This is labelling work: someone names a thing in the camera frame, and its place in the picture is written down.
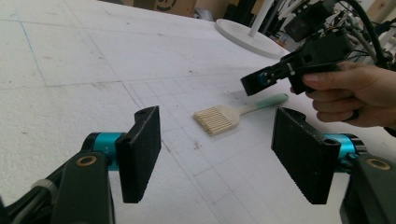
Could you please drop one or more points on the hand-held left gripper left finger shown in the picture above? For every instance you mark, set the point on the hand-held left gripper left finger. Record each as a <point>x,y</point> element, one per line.
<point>140,155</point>

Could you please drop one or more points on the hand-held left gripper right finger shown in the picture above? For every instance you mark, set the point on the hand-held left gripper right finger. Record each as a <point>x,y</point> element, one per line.
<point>305,155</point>

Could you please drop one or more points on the white hook stand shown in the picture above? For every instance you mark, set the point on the white hook stand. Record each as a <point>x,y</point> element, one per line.
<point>249,39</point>

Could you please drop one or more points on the white foam mat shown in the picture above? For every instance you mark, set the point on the white foam mat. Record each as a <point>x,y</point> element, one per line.
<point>77,46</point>

